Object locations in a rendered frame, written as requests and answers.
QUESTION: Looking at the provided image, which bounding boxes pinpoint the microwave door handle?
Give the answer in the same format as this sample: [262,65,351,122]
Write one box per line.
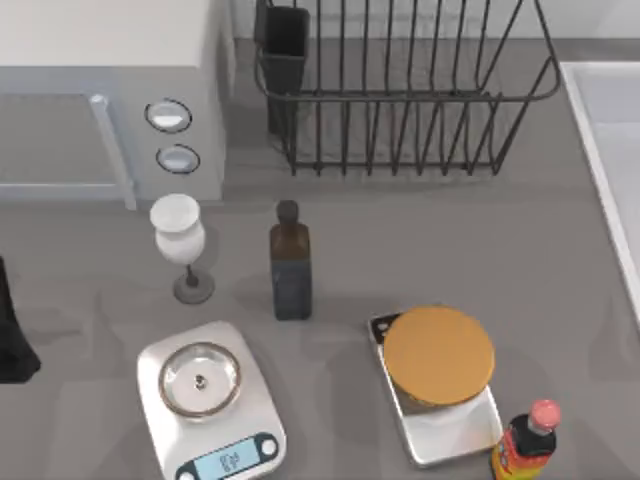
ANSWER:
[90,94,138,211]

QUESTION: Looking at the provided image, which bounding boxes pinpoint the dark sauce bottle pink cap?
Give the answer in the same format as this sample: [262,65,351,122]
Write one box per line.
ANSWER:
[489,399,562,480]

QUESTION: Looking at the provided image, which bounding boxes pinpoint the black cutlery holder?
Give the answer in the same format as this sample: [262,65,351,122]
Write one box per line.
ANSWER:
[254,3,311,135]

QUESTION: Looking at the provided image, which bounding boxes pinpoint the silver scale with round pan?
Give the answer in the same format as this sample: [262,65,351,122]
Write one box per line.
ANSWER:
[136,320,288,480]

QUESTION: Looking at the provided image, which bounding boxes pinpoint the small microwave knob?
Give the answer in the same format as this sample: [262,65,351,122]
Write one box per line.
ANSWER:
[155,144,202,176]

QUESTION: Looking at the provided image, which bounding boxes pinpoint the white goblet with dark base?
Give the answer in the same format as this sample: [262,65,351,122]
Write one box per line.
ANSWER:
[149,193,216,305]

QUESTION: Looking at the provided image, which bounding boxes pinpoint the microwave oven door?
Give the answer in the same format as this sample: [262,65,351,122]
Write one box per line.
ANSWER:
[0,92,137,202]

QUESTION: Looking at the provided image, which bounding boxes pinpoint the pale microwave oven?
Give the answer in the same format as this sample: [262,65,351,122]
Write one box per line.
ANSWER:
[0,0,236,204]

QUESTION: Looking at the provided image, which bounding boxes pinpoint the dark wire dish rack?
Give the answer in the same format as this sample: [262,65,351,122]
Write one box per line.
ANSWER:
[252,0,562,177]

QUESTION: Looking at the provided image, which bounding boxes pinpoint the large microwave knob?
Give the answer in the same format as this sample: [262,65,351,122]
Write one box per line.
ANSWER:
[144,98,194,135]

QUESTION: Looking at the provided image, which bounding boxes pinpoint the dark brown square bottle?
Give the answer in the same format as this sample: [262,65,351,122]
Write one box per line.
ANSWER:
[269,200,315,322]

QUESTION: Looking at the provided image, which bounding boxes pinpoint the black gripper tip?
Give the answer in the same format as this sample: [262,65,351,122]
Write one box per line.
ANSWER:
[0,256,42,385]

